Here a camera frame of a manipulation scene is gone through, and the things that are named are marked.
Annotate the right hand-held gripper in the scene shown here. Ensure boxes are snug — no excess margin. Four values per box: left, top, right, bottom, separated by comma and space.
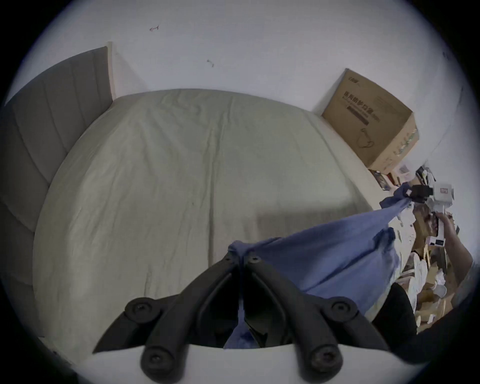
406, 182, 457, 248

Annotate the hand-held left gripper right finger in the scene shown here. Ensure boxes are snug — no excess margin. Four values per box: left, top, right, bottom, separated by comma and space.
243, 254, 391, 382

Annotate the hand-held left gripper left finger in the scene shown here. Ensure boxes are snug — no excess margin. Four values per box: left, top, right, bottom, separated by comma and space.
92, 252, 244, 382

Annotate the blue garment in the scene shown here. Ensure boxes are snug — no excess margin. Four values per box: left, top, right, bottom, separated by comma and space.
224, 183, 414, 349

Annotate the person's right forearm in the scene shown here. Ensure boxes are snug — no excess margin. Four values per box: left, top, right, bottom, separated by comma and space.
447, 232, 475, 291

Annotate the person's right hand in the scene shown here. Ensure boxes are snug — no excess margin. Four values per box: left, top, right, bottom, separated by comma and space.
435, 211, 461, 238

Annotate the brown cardboard carton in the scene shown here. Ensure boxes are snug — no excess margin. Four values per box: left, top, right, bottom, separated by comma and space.
321, 68, 420, 175

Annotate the person's body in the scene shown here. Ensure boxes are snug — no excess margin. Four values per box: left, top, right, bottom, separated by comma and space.
369, 259, 480, 366

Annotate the bed with beige sheet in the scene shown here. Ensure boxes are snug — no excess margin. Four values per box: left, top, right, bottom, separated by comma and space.
32, 89, 418, 370

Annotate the grey padded headboard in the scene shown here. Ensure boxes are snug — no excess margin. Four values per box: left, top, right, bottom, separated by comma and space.
0, 46, 114, 338

